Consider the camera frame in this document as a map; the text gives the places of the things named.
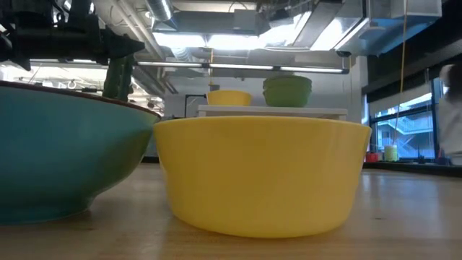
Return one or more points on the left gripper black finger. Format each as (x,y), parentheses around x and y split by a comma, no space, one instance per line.
(121,45)

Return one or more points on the teal bowl with blue pattern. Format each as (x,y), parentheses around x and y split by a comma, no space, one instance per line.
(65,151)

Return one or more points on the yellow plastic bowl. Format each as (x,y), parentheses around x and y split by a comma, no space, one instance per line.
(260,173)
(229,98)

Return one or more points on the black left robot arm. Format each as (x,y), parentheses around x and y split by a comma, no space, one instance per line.
(25,39)

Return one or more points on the green cactus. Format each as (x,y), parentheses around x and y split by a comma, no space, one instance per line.
(117,81)

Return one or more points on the black pipe stand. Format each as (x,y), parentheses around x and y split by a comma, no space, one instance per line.
(195,95)

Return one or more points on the long ceiling strip light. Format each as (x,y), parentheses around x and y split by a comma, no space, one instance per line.
(238,66)

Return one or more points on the white perforated metal shelf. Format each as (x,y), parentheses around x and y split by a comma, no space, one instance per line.
(270,111)

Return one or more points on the red container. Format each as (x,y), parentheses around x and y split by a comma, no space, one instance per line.
(371,157)

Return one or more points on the pale green cup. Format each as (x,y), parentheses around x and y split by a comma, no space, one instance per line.
(391,153)

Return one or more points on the person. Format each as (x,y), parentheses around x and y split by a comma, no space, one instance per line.
(451,122)

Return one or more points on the silver round ceiling duct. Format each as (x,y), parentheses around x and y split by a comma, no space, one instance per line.
(160,9)

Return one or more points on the large rectangular metal duct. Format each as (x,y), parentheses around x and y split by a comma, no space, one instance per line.
(379,25)

